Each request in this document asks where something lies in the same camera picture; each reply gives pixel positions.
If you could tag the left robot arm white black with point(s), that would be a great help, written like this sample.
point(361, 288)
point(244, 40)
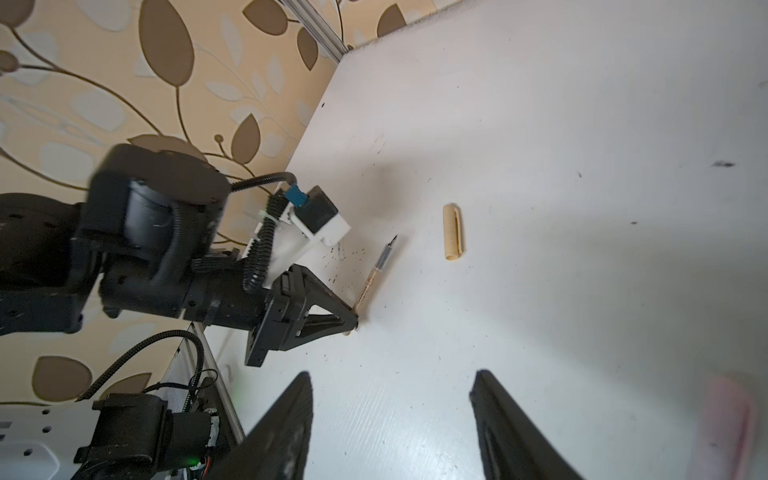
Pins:
point(165, 233)

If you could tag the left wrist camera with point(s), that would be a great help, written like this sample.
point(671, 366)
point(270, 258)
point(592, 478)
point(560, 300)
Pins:
point(293, 223)

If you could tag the tan pen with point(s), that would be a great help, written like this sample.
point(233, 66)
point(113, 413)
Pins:
point(374, 273)

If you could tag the pink pen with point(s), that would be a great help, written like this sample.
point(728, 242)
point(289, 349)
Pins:
point(726, 432)

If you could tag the tan pen cap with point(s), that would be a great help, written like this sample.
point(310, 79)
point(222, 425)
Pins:
point(453, 233)

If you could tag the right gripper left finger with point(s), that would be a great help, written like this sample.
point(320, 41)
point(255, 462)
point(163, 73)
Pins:
point(278, 446)

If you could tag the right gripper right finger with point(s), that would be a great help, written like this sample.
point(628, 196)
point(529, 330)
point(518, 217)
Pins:
point(510, 444)

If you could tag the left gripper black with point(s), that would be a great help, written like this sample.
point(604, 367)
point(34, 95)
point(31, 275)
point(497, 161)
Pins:
point(300, 308)

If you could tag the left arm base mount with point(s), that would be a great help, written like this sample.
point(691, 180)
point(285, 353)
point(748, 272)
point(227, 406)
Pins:
point(137, 436)

